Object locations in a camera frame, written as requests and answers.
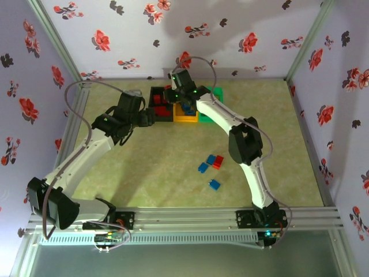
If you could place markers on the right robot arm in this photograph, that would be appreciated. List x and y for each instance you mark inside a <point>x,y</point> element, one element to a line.
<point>213,112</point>

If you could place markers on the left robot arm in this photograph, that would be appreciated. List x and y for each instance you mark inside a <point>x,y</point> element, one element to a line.
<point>80,158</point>

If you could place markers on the yellow plastic bin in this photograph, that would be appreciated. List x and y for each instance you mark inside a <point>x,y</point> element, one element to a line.
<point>184,118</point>

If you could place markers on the black plastic bin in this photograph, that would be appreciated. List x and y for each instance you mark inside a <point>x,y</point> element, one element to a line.
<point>151,101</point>

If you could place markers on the green plastic bin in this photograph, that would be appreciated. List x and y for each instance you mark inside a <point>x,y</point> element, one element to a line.
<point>219,93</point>

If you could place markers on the green circuit board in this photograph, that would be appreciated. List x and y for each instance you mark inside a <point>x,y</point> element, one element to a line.
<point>108,238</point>

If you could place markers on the aluminium side rail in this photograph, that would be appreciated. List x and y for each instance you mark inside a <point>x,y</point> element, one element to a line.
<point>72,124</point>
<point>311,144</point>

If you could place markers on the aluminium frame post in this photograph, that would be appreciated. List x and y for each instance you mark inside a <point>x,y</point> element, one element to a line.
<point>57,43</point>
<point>307,43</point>

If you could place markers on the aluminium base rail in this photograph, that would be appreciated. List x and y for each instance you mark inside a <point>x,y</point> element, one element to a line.
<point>184,217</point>

